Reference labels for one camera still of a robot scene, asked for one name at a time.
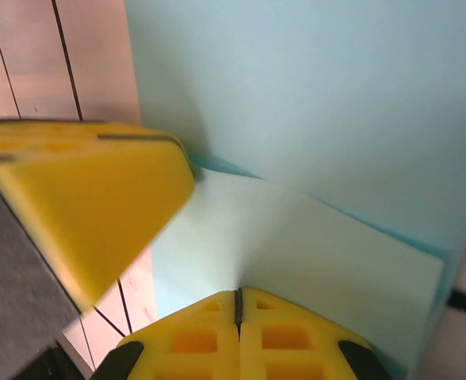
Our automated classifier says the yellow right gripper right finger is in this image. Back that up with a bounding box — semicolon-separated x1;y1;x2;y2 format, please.
239;287;392;380

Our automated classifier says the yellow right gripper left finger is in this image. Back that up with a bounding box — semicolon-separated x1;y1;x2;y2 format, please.
94;291;240;380

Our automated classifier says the teal paper sheet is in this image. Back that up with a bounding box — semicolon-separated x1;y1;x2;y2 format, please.
124;0;466;380

